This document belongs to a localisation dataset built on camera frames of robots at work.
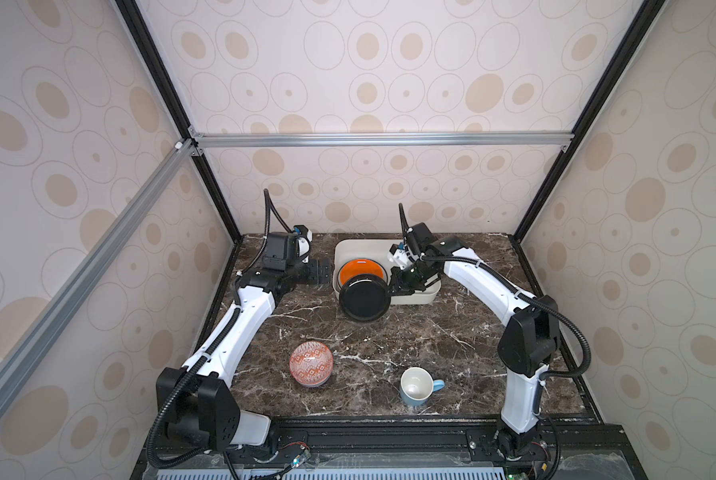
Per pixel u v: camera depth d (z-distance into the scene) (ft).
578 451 2.44
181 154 2.75
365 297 2.75
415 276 2.40
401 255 2.66
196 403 1.33
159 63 2.48
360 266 3.39
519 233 3.98
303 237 2.42
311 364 2.74
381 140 2.99
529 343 1.69
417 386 2.67
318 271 2.35
